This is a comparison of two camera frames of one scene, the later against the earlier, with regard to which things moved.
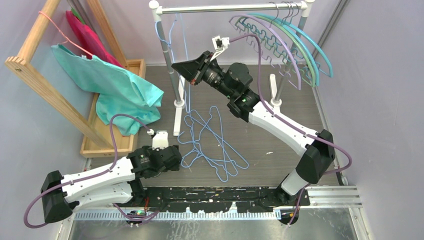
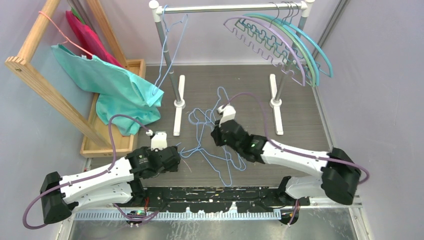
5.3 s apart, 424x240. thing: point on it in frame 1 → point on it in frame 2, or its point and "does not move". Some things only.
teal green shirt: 120,91 does not move
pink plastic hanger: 66,39 does not move
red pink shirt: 90,40 does not move
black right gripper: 195,70 → 216,133
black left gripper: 173,168 does not move
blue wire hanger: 175,20 → 167,29
